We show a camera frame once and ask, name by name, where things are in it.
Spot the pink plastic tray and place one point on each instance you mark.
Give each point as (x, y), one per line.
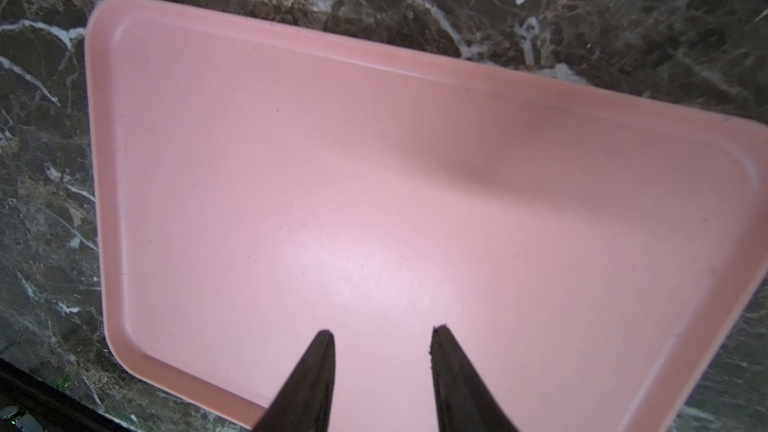
(257, 182)

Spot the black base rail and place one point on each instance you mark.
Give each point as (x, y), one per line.
(28, 404)

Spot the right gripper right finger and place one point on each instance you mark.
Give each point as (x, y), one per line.
(463, 401)

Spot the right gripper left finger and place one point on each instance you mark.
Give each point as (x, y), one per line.
(305, 399)

